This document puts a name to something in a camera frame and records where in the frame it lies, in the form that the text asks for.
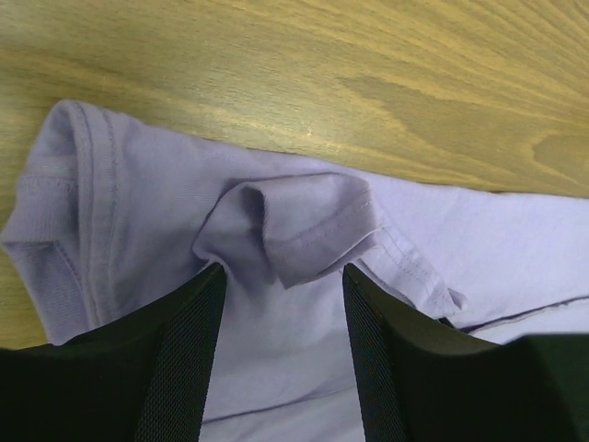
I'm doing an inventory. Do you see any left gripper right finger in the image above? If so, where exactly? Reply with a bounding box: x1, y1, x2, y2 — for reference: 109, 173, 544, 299
342, 265, 588, 441

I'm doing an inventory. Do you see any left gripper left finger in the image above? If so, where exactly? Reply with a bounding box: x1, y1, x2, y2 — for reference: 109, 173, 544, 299
1, 264, 226, 441

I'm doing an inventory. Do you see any purple t shirt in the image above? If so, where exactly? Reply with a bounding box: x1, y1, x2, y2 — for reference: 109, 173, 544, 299
1, 100, 588, 441

